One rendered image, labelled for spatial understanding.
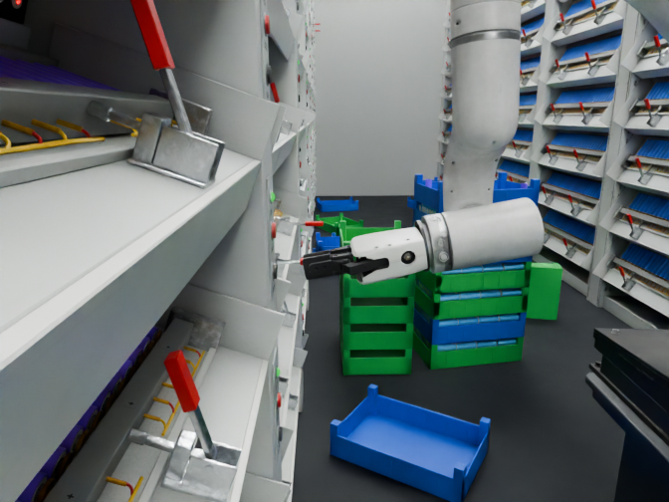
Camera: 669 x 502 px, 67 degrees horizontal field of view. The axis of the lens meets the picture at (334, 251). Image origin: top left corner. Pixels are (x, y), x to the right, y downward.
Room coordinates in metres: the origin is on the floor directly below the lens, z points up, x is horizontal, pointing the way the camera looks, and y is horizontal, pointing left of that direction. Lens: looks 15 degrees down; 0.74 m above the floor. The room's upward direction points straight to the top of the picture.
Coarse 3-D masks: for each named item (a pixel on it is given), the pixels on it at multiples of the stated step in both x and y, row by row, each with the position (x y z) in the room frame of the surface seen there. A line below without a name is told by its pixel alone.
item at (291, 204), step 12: (276, 192) 1.15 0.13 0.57; (288, 192) 1.15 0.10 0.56; (288, 204) 1.15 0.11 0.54; (300, 204) 1.15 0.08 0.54; (288, 216) 1.13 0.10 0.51; (276, 240) 0.89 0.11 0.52; (288, 240) 0.92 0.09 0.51; (276, 252) 0.82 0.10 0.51; (288, 252) 0.84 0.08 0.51; (288, 264) 0.77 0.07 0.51; (276, 288) 0.54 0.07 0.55; (288, 288) 0.54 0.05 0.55
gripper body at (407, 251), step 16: (416, 224) 0.73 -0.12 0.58; (352, 240) 0.73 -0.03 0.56; (368, 240) 0.70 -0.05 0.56; (384, 240) 0.69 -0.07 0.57; (400, 240) 0.68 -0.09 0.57; (416, 240) 0.67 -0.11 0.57; (368, 256) 0.66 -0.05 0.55; (384, 256) 0.66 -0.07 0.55; (400, 256) 0.66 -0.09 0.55; (416, 256) 0.66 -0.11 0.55; (368, 272) 0.69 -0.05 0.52; (384, 272) 0.66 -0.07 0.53; (400, 272) 0.66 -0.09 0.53
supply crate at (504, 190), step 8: (416, 176) 1.55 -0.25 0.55; (504, 176) 1.61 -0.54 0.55; (416, 184) 1.55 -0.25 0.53; (424, 184) 1.57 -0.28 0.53; (432, 184) 1.58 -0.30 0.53; (440, 184) 1.37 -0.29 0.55; (496, 184) 1.62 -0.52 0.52; (504, 184) 1.61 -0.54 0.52; (512, 184) 1.57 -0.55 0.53; (520, 184) 1.53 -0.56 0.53; (536, 184) 1.43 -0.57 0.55; (416, 192) 1.55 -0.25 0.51; (424, 192) 1.48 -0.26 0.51; (432, 192) 1.42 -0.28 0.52; (440, 192) 1.37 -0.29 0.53; (496, 192) 1.41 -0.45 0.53; (504, 192) 1.41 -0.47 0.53; (512, 192) 1.42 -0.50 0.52; (520, 192) 1.42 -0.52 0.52; (528, 192) 1.43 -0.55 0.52; (536, 192) 1.43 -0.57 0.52; (416, 200) 1.54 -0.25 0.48; (424, 200) 1.48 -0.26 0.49; (432, 200) 1.42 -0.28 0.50; (440, 200) 1.37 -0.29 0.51; (496, 200) 1.41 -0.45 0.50; (504, 200) 1.41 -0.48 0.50; (536, 200) 1.43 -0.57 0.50; (440, 208) 1.37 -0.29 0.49
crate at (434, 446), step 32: (352, 416) 1.06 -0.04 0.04; (384, 416) 1.12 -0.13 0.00; (416, 416) 1.08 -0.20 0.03; (448, 416) 1.05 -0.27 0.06; (352, 448) 0.95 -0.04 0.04; (384, 448) 1.00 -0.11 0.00; (416, 448) 1.00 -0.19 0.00; (448, 448) 1.00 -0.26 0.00; (480, 448) 0.93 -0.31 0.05; (416, 480) 0.88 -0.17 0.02; (448, 480) 0.84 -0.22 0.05
